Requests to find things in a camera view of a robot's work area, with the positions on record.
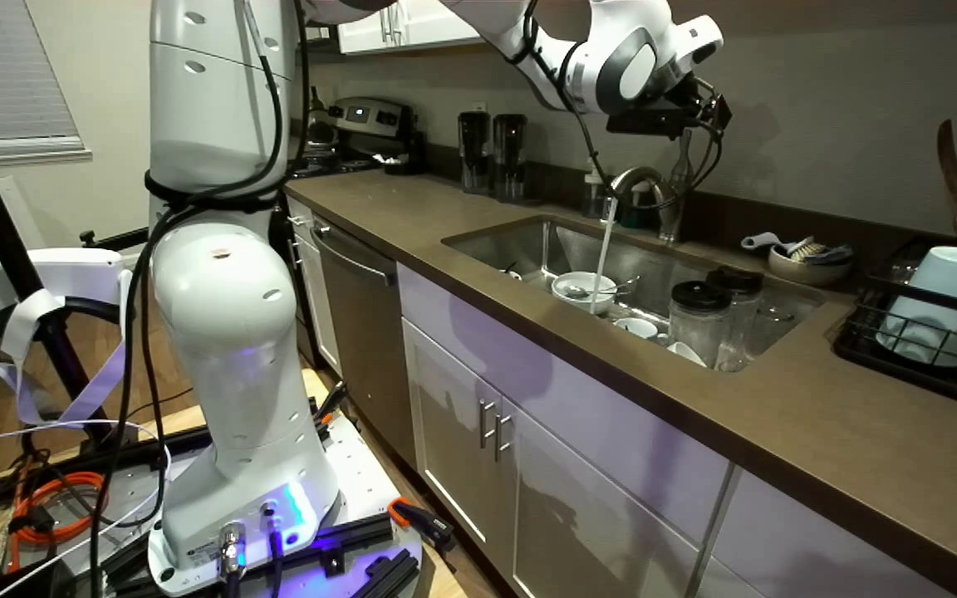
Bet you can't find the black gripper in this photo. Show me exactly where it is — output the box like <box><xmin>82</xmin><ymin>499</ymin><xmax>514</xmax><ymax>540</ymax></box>
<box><xmin>606</xmin><ymin>75</ymin><xmax>730</xmax><ymax>138</ymax></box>

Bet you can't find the curved metal faucet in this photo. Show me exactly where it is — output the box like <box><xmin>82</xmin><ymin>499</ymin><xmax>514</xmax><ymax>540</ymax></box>
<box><xmin>612</xmin><ymin>166</ymin><xmax>684</xmax><ymax>243</ymax></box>

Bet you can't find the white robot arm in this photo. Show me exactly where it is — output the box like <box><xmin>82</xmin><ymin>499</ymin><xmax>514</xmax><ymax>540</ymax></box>
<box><xmin>135</xmin><ymin>0</ymin><xmax>725</xmax><ymax>593</ymax></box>

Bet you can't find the robot base platform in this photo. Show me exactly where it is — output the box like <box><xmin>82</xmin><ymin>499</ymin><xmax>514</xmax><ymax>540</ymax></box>
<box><xmin>16</xmin><ymin>371</ymin><xmax>421</xmax><ymax>598</ymax></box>

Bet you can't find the soap dispenser bottle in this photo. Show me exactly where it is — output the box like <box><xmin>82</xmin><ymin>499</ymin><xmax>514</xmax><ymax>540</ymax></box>
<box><xmin>586</xmin><ymin>166</ymin><xmax>606</xmax><ymax>218</ymax></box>

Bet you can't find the stainless steel sink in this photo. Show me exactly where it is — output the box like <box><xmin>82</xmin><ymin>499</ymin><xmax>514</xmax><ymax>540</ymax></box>
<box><xmin>445</xmin><ymin>217</ymin><xmax>822</xmax><ymax>371</ymax></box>

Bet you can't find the black lid jar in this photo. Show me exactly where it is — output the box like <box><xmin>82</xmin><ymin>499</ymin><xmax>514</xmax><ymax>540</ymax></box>
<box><xmin>707</xmin><ymin>264</ymin><xmax>763</xmax><ymax>331</ymax></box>
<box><xmin>672</xmin><ymin>278</ymin><xmax>730</xmax><ymax>364</ymax></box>

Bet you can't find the small bowl on counter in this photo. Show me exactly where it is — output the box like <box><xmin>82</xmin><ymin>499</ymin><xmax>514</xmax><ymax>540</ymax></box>
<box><xmin>768</xmin><ymin>243</ymin><xmax>853</xmax><ymax>284</ymax></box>

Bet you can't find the black pepper grinder right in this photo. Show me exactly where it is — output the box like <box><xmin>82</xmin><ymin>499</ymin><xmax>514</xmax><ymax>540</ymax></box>
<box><xmin>492</xmin><ymin>114</ymin><xmax>525</xmax><ymax>203</ymax></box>

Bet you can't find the black pepper grinder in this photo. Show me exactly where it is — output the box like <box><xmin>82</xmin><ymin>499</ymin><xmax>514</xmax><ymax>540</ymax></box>
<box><xmin>460</xmin><ymin>109</ymin><xmax>489</xmax><ymax>191</ymax></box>
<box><xmin>492</xmin><ymin>114</ymin><xmax>525</xmax><ymax>203</ymax></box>

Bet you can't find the white bowl in sink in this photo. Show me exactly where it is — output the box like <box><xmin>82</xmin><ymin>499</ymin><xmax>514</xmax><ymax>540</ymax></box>
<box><xmin>552</xmin><ymin>273</ymin><xmax>617</xmax><ymax>314</ymax></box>

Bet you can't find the black pepper grinder left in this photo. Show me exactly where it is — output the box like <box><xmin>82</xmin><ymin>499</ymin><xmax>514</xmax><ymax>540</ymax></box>
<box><xmin>460</xmin><ymin>109</ymin><xmax>489</xmax><ymax>191</ymax></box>

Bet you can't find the wooden spoon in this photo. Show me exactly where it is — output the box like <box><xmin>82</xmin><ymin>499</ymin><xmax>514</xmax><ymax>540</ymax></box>
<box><xmin>938</xmin><ymin>120</ymin><xmax>957</xmax><ymax>224</ymax></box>

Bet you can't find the white pot in rack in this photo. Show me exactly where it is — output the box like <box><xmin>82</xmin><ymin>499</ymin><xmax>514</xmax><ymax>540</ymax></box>
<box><xmin>887</xmin><ymin>244</ymin><xmax>957</xmax><ymax>334</ymax></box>

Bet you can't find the toaster oven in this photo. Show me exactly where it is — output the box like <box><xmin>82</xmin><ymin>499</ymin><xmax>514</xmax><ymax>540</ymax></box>
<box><xmin>330</xmin><ymin>97</ymin><xmax>417</xmax><ymax>170</ymax></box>

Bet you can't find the black dish rack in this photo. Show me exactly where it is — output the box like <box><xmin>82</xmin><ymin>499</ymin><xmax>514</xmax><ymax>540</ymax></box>
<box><xmin>834</xmin><ymin>278</ymin><xmax>957</xmax><ymax>397</ymax></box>

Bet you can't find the stainless dishwasher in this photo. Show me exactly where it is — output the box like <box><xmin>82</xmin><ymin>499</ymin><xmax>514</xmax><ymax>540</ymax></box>
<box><xmin>316</xmin><ymin>221</ymin><xmax>417</xmax><ymax>463</ymax></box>

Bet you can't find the purple cabinet front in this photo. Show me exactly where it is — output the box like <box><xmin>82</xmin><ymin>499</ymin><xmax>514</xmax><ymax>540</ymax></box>
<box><xmin>398</xmin><ymin>269</ymin><xmax>949</xmax><ymax>598</ymax></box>

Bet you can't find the window blind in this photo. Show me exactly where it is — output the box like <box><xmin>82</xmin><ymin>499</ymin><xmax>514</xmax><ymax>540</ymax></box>
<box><xmin>0</xmin><ymin>0</ymin><xmax>85</xmax><ymax>159</ymax></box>

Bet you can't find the cabinet door handle left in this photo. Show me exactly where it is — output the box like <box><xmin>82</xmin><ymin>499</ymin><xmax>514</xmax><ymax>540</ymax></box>
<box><xmin>480</xmin><ymin>397</ymin><xmax>495</xmax><ymax>448</ymax></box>

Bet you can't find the cabinet door handle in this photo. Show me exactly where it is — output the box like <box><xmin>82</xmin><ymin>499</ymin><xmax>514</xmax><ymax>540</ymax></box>
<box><xmin>480</xmin><ymin>397</ymin><xmax>495</xmax><ymax>448</ymax></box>
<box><xmin>492</xmin><ymin>415</ymin><xmax>512</xmax><ymax>463</ymax></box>

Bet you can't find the cabinet door handle right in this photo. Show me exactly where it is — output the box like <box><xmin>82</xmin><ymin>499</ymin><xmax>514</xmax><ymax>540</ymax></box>
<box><xmin>492</xmin><ymin>415</ymin><xmax>512</xmax><ymax>463</ymax></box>

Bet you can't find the white chair frame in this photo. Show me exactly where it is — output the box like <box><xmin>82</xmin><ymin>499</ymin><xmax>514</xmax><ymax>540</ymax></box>
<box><xmin>0</xmin><ymin>250</ymin><xmax>132</xmax><ymax>425</ymax></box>

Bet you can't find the orange cable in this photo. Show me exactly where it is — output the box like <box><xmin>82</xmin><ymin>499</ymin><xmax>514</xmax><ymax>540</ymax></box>
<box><xmin>2</xmin><ymin>469</ymin><xmax>110</xmax><ymax>573</ymax></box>

